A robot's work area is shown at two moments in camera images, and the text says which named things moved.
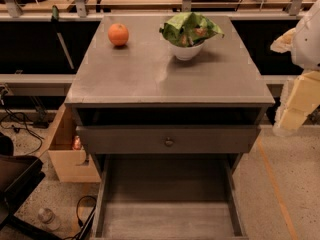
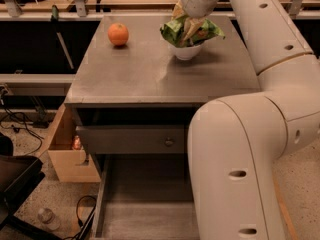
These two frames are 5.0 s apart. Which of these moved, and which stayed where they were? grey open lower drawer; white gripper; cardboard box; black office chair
Moved: white gripper
Stayed: grey open lower drawer; black office chair; cardboard box
